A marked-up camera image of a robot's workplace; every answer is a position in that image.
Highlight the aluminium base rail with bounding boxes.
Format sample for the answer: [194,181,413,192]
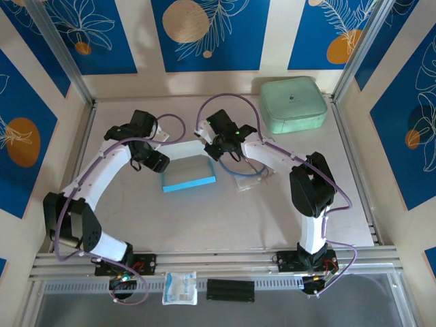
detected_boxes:
[29,250,405,282]

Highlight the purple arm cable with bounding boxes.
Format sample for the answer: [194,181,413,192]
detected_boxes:
[54,114,187,306]
[196,93,358,297]

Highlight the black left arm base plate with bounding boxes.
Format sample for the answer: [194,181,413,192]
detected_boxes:
[93,253,158,277]

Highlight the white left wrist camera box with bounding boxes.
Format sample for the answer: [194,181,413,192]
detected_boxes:
[151,124,171,148]

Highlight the mint green zip case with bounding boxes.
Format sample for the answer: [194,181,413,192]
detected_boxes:
[260,76,328,135]

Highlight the white blue gauze packet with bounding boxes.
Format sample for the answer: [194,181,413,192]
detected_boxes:
[161,271,198,307]

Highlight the blue stethoscope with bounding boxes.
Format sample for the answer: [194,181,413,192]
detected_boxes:
[217,155,275,178]

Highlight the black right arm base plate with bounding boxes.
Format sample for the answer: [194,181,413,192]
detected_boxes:
[275,250,339,273]

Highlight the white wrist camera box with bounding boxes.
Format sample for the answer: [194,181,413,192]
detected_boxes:
[151,124,171,148]
[193,121,214,146]

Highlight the aluminium table side rail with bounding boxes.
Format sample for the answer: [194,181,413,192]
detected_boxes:
[328,97,386,246]
[49,100,99,255]

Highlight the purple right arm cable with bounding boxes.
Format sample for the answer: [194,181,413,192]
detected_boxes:
[196,93,358,297]

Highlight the black controller board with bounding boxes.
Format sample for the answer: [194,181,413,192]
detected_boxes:
[301,270,339,296]
[108,275,139,294]

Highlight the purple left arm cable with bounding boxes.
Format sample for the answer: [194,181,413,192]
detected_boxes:
[54,114,187,306]

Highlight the black ribbed block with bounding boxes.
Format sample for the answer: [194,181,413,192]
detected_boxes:
[206,278,256,303]

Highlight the aluminium frame post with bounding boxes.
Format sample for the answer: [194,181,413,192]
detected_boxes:
[24,0,96,106]
[332,0,396,103]

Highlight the grey slotted cable tray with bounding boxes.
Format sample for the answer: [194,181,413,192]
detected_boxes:
[42,275,305,294]

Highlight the teal and white paper box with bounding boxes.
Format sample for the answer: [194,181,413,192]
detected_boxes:
[156,139,218,194]

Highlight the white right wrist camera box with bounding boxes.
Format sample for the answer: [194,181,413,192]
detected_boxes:
[193,121,214,146]

